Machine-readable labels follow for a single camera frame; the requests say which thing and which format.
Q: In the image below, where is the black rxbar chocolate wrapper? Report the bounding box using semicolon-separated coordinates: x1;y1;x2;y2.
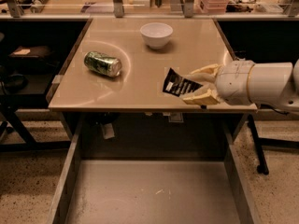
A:
163;68;202;97

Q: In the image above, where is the green soda can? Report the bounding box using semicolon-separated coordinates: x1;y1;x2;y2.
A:
84;51;122;77

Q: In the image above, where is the clear plastic bottle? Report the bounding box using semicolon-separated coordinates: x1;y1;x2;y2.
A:
30;0;49;13

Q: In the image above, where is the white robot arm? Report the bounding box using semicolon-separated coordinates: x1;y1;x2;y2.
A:
180;60;299;112

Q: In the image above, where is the black table leg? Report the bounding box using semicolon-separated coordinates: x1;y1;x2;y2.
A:
248;115;269;175

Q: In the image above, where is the black bag with tan label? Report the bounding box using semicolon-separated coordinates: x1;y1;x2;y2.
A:
9;46;52;59

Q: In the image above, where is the open grey drawer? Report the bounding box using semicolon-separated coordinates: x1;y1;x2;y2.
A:
47;114;262;224

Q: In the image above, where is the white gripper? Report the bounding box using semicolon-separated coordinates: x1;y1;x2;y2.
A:
181;61;254;105

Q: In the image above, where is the white paper tag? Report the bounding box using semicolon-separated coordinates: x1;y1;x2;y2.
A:
101;123;115;139

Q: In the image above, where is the black left frame leg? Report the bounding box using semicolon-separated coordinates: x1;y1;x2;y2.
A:
0;105;71;152

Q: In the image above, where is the white ceramic bowl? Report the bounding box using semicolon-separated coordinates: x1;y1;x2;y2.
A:
140;22;173;49

